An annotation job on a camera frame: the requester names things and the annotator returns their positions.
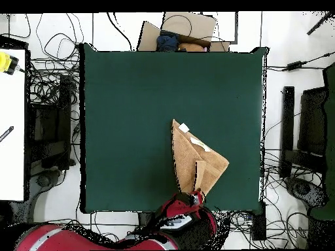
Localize tan terry towel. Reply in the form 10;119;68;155
171;118;230;197

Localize black flat bar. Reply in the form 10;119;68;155
279;86;295;178

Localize grey stand foot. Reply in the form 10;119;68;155
284;176;328;210
30;169;63;194

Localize dark green table cloth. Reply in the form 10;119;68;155
79;42;270;214

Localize black square panel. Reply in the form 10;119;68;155
298;87;328;158

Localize orange garment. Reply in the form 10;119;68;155
178;42;205;52

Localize green cloth on side table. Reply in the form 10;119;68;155
309;62;335;220

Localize navy blue garment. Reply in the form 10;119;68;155
156;30;181;52

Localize black power adapter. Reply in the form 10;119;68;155
285;60;308;71

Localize brown cardboard box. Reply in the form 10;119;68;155
136;11;231;52

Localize white desk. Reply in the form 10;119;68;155
0;48;26;201

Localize black marker pen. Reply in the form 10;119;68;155
0;125;14;143

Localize black slanted rod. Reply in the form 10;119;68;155
306;11;335;36

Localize yellow and black tool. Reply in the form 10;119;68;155
0;51;20;76

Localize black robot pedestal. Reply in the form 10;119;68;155
137;212;158;227

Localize black metal stand frame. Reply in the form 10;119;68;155
27;74;73;171

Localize white board with grey frame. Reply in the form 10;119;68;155
201;11;239;44

